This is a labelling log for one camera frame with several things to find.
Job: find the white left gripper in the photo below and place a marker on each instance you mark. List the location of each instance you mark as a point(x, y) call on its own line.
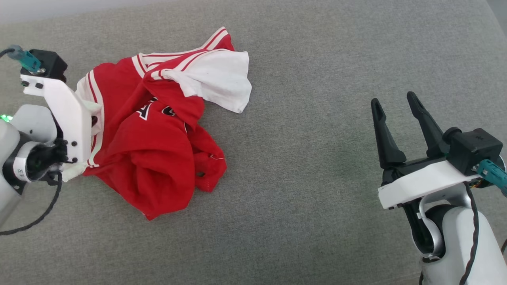
point(73, 118)

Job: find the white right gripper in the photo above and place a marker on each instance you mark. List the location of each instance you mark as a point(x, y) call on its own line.
point(424, 182)

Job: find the red and white jersey garment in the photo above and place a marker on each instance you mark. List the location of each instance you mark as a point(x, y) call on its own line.
point(154, 146)

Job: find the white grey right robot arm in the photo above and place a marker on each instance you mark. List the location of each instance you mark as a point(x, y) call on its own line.
point(451, 245)

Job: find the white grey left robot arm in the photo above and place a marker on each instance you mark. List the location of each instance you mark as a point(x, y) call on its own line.
point(20, 134)

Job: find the white left wrist label band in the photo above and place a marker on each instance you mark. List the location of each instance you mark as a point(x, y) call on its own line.
point(19, 169)

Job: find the grey fabric sofa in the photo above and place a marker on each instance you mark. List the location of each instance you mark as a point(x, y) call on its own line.
point(309, 118)

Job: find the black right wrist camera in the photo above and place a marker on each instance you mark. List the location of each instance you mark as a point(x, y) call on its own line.
point(473, 150)

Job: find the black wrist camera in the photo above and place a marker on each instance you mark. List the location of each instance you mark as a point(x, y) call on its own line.
point(473, 150)
point(49, 63)

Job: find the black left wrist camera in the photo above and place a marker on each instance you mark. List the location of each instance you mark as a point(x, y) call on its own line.
point(49, 63)

